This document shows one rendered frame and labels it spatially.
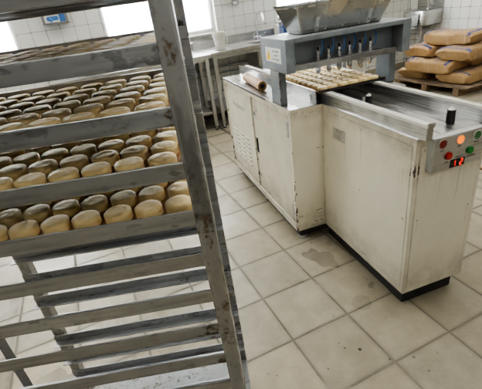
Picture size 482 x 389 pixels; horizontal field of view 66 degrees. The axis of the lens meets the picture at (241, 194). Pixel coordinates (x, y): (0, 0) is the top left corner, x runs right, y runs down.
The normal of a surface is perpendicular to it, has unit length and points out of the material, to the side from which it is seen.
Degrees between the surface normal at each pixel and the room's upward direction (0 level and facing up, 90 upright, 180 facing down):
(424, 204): 90
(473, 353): 0
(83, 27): 90
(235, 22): 90
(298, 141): 90
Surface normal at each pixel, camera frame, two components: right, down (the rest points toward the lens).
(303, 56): 0.32, 0.40
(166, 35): 0.11, 0.45
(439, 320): -0.13, -0.87
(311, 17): 0.34, 0.74
